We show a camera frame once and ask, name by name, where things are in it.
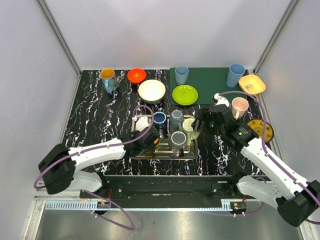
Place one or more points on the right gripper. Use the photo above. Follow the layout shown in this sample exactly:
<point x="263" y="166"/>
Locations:
<point x="204" y="114"/>

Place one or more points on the light green mug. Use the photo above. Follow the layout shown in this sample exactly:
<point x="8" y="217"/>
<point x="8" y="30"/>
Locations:
<point x="189" y="131"/>

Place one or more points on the blue-grey mug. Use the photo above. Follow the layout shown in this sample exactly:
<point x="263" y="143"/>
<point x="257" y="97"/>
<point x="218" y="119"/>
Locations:
<point x="176" y="120"/>

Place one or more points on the dark grey mug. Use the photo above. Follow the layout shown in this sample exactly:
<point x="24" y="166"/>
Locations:
<point x="178" y="142"/>

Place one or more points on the navy blue mug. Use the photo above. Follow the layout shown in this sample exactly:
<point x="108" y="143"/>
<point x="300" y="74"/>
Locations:
<point x="160" y="121"/>

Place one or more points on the pink mug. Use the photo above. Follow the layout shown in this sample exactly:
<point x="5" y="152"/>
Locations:
<point x="239" y="106"/>

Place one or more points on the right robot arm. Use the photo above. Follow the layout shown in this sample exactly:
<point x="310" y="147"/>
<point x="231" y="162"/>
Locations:
<point x="294" y="197"/>

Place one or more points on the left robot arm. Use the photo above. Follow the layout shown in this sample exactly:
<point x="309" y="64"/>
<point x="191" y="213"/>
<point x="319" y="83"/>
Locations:
<point x="62" y="168"/>

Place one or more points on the blue butterfly mug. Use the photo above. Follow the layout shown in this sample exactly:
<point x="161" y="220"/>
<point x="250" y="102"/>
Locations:
<point x="109" y="79"/>

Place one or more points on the lime green plate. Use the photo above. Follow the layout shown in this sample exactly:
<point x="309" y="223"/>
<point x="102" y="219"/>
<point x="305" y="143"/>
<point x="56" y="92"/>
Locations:
<point x="185" y="95"/>

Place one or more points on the dark green mat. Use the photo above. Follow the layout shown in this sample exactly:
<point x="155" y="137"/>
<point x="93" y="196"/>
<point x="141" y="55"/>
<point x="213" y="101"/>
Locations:
<point x="209" y="81"/>

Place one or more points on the metal tray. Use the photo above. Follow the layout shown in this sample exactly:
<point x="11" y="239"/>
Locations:
<point x="163" y="151"/>

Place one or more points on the light blue cup left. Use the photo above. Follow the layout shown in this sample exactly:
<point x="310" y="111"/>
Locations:
<point x="181" y="75"/>

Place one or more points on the light blue cup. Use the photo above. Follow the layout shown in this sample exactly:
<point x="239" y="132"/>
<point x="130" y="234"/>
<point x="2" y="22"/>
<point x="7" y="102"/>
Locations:
<point x="181" y="75"/>
<point x="236" y="71"/>

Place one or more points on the white grey bowl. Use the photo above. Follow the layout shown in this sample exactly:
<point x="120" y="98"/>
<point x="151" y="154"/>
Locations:
<point x="151" y="91"/>

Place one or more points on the black yellow patterned plate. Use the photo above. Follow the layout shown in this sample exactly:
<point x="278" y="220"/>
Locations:
<point x="258" y="126"/>

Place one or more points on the light blue cup right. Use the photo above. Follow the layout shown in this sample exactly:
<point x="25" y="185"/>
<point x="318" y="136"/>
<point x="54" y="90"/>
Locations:
<point x="236" y="71"/>

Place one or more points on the yellow square dish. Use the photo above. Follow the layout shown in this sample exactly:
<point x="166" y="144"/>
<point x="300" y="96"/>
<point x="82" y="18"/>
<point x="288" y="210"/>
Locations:
<point x="252" y="84"/>

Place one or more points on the orange bowl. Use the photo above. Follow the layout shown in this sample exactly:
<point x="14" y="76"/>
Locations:
<point x="136" y="75"/>

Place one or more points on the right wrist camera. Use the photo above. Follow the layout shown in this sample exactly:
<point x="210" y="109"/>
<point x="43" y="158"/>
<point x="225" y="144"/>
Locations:
<point x="220" y="100"/>

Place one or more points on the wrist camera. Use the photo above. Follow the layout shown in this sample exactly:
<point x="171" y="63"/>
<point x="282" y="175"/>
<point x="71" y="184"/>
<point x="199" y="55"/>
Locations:
<point x="139" y="123"/>
<point x="220" y="100"/>

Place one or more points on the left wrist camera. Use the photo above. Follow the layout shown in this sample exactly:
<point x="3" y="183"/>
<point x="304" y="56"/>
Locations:
<point x="139" y="123"/>

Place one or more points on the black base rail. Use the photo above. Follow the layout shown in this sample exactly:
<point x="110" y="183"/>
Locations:
<point x="122" y="186"/>

